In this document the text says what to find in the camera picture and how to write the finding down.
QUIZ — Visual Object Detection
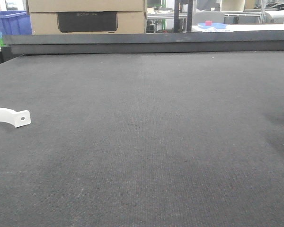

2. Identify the white curved PVC pipe clamp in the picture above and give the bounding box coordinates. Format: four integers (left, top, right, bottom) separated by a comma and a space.
0, 108, 31, 128

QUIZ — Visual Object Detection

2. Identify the blue plastic bin on table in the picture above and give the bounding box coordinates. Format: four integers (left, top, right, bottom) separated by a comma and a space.
0, 10, 32, 35

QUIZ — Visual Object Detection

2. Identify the crumpled clear plastic bag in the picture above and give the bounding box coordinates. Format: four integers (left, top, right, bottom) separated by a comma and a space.
202, 27, 233, 33

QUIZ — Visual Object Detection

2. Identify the red cube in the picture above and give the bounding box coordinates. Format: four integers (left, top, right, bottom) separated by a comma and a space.
205, 20, 213, 26

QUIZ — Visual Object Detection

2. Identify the light blue flat tray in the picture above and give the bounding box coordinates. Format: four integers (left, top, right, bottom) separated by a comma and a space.
197, 23, 227, 29

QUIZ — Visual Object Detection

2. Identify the large cardboard box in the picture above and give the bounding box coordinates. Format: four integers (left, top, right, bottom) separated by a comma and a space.
26, 0, 147, 35

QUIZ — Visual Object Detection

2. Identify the black metal post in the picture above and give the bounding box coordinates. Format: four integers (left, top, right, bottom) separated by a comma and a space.
174, 0, 194, 33

